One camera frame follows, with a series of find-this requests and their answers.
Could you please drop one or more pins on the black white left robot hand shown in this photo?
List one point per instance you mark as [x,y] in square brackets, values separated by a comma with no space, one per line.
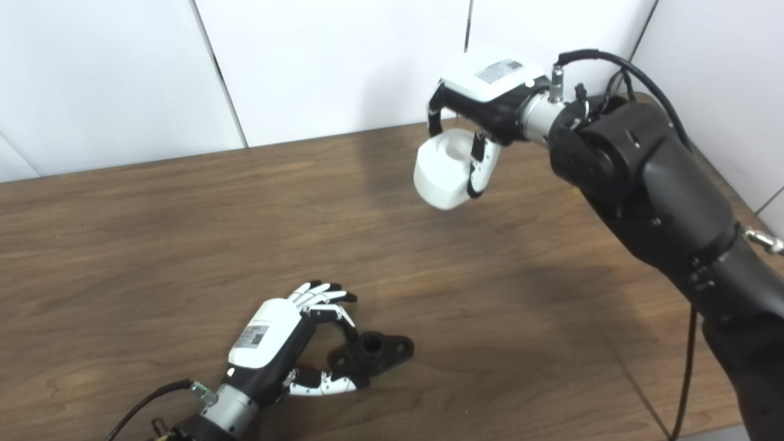
[269,337]

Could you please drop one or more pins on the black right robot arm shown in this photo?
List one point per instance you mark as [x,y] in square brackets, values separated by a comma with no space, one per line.
[661,190]

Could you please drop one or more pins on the black flanged holder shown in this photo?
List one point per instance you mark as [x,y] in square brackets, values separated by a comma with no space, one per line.
[383,355]

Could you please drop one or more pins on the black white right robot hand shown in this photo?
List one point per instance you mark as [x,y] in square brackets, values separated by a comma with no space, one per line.
[484,79]

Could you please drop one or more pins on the round white plastic piece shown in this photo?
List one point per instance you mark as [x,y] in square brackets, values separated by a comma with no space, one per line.
[441,177]

